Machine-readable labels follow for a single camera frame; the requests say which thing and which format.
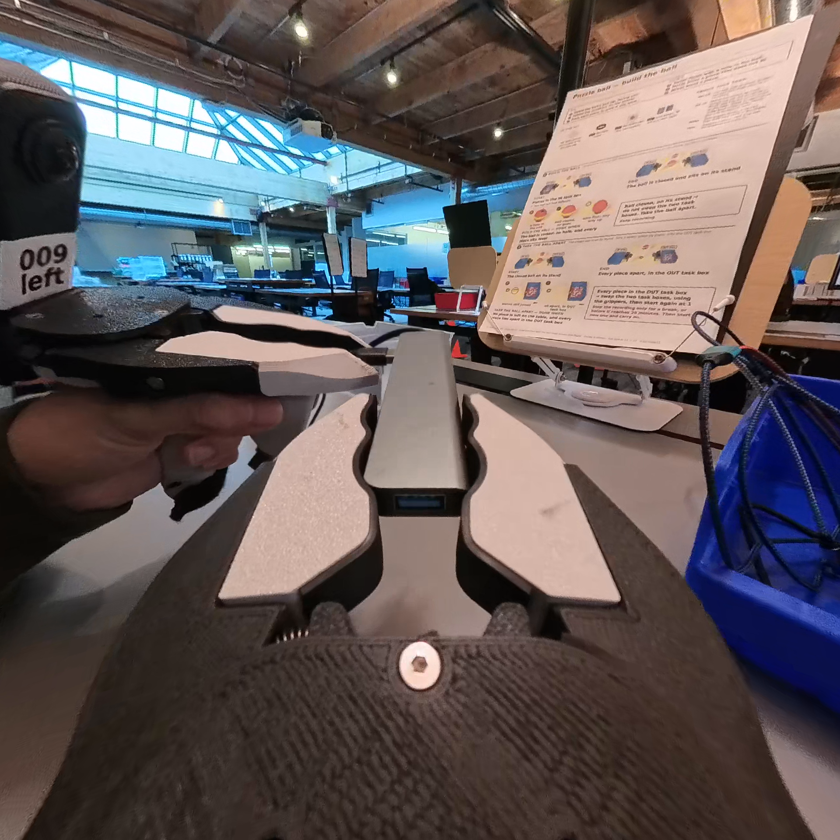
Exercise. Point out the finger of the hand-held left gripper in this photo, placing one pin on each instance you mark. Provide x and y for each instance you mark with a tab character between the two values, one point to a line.
282	323
308	371

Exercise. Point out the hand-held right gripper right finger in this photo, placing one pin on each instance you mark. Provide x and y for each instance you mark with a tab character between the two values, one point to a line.
538	518

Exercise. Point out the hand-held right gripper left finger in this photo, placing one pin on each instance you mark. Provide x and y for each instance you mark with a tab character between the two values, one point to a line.
295	525

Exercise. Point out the usb hub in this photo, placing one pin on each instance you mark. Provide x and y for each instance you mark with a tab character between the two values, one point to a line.
417	420

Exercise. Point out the blue plastic bin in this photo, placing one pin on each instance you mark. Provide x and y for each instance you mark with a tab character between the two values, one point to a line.
754	610

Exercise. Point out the person's left forearm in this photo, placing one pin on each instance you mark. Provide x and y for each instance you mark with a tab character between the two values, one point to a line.
33	544

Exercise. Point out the grey desk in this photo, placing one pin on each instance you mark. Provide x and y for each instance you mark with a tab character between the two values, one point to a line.
623	472

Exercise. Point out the person's left hand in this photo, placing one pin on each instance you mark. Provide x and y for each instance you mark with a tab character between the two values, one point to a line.
98	446

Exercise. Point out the white sign board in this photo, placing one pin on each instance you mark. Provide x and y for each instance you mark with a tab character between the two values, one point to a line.
358	257
333	254

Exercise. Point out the wooden table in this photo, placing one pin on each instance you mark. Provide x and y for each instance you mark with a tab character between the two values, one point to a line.
426	313

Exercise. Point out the white document stand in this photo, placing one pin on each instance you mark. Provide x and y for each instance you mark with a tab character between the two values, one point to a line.
630	410

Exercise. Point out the black office chair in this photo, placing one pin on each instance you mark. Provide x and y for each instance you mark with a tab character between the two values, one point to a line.
420	282

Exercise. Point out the orange traffic cone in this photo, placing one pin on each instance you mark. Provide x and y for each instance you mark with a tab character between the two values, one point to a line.
459	351

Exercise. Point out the red plastic bin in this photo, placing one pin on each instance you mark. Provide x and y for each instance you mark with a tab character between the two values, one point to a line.
446	302

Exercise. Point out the clear acrylic sign holder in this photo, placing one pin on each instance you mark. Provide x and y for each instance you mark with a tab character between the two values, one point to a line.
472	300

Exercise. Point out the white ceiling-mounted unit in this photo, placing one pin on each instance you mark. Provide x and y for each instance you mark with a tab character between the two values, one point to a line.
308	136

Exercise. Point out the rounded wooden board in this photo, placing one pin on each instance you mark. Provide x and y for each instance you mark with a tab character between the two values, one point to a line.
823	269
469	266

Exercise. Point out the black monitor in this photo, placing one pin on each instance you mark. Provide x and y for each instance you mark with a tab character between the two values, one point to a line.
467	224

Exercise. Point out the printed instruction sheet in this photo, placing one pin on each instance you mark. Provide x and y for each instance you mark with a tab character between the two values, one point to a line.
656	229

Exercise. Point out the instruction sheet on stand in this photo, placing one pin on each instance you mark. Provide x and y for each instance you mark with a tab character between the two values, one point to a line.
768	282

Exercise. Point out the black column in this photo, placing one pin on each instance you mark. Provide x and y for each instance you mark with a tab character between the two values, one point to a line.
576	52

